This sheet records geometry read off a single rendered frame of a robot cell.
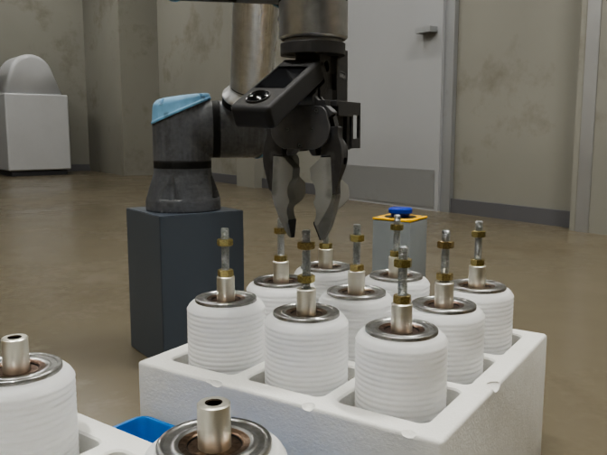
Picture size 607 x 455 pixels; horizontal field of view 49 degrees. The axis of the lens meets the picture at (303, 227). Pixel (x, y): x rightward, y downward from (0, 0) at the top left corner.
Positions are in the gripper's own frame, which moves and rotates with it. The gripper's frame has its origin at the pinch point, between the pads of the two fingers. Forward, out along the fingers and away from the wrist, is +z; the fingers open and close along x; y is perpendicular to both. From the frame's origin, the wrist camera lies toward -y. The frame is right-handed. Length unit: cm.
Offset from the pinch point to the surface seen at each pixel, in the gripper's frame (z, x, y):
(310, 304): 8.7, -0.9, 0.0
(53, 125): -18, 551, 435
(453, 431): 17.4, -19.1, -5.3
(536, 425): 29.0, -21.3, 26.6
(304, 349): 12.6, -2.2, -3.6
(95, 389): 35, 52, 17
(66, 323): 35, 90, 44
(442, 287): 7.5, -12.7, 10.5
